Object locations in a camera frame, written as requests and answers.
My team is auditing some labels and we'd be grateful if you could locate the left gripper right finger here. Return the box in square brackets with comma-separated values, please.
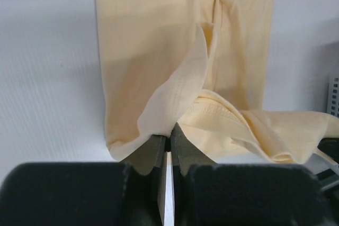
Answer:
[171, 125, 336, 225]

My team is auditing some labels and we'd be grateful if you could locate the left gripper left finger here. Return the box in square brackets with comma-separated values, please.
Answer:
[1, 135, 166, 225]

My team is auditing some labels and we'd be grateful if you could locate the cream yellow t shirt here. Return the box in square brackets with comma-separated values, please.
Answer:
[96, 0, 338, 164]

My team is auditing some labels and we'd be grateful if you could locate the right white cable duct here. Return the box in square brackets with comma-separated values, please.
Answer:
[326, 74, 339, 117]

